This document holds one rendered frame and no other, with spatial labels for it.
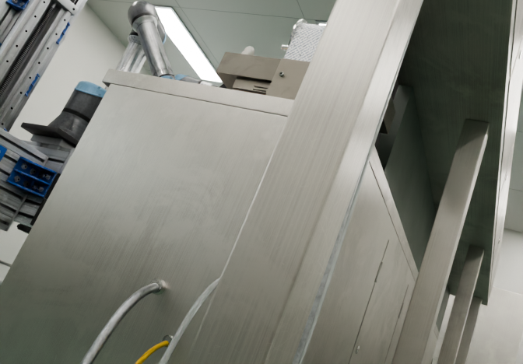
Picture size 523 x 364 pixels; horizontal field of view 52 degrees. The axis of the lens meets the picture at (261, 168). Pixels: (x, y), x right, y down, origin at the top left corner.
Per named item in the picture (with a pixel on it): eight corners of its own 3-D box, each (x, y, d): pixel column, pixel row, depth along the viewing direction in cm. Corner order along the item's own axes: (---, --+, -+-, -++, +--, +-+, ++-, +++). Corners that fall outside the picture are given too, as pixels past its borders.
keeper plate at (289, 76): (266, 103, 119) (284, 63, 122) (307, 111, 114) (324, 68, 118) (262, 97, 117) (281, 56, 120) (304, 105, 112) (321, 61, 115)
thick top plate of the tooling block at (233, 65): (240, 106, 142) (248, 87, 143) (387, 134, 123) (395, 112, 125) (215, 71, 128) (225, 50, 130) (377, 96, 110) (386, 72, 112)
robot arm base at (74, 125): (36, 127, 187) (50, 103, 190) (68, 148, 198) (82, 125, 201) (61, 131, 178) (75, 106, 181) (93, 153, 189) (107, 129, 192)
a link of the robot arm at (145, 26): (145, -18, 203) (184, 87, 185) (153, 1, 213) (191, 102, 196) (116, -7, 203) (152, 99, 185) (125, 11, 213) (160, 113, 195)
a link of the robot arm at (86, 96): (57, 103, 186) (75, 71, 191) (72, 120, 199) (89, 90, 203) (86, 113, 184) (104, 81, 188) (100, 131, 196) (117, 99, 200)
